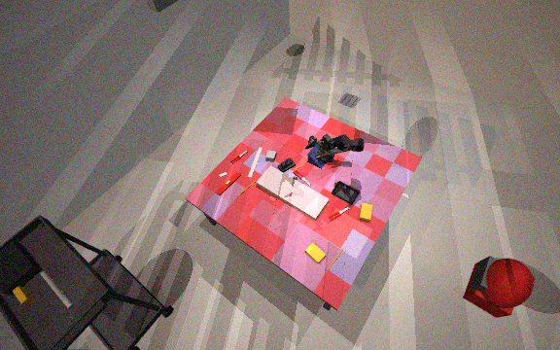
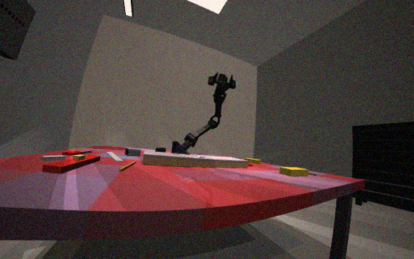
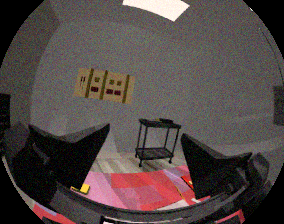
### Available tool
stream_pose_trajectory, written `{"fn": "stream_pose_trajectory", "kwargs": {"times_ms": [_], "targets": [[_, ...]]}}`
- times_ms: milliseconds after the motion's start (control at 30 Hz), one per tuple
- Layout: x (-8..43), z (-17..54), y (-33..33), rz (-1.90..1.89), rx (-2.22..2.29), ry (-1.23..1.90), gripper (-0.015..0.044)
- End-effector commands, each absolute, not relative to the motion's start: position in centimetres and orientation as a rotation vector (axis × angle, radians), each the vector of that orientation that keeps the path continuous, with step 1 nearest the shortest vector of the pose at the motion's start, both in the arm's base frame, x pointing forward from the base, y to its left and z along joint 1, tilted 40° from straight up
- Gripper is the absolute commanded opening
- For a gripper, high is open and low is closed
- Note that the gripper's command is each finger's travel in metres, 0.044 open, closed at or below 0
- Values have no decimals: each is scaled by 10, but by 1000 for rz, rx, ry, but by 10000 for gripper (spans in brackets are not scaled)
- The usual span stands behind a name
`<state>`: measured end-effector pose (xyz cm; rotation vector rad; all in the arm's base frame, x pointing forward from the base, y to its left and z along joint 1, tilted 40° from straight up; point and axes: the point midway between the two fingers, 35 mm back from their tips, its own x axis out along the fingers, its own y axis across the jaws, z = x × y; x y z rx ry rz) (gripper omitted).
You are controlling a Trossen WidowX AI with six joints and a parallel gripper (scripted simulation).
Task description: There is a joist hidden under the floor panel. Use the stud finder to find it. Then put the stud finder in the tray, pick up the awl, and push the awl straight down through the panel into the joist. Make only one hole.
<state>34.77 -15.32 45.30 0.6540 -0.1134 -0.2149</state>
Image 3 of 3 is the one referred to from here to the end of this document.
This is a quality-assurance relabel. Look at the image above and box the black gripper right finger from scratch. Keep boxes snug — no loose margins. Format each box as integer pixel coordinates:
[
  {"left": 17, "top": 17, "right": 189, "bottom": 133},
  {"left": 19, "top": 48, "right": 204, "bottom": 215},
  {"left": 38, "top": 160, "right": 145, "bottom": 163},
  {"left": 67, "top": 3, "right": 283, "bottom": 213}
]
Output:
[{"left": 181, "top": 133, "right": 252, "bottom": 201}]

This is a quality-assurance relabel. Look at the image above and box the red rectangular bar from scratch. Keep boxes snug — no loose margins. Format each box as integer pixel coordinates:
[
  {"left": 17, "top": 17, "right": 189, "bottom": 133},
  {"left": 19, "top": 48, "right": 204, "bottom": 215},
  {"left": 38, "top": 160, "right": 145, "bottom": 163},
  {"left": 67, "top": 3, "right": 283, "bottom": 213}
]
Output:
[{"left": 181, "top": 176, "right": 194, "bottom": 189}]

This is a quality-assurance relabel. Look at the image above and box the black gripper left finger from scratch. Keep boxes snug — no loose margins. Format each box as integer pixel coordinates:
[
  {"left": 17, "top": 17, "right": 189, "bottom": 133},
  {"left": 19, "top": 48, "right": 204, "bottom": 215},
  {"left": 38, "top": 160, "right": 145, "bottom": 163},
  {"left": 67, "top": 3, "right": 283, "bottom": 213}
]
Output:
[{"left": 28, "top": 123, "right": 110, "bottom": 190}]

